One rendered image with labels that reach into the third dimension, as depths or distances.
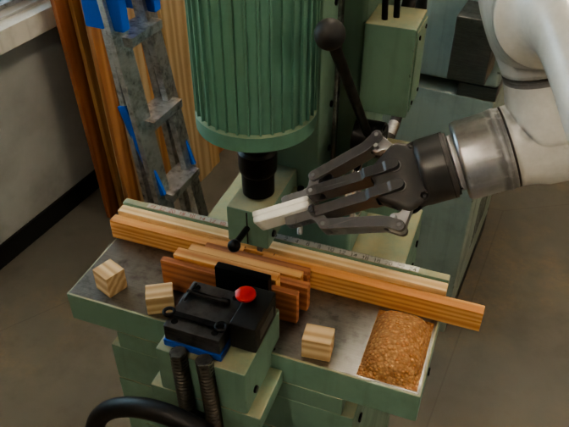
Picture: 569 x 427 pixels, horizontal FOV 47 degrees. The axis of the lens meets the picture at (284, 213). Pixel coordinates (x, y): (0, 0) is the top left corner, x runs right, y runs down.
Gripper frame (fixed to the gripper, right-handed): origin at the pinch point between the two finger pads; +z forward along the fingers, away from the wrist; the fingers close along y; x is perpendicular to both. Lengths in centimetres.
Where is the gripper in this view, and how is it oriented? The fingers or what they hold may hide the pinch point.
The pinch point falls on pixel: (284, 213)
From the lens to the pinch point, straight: 77.4
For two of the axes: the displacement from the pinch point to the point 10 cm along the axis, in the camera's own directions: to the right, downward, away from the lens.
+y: -1.6, -9.0, 4.1
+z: -9.3, 2.7, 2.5
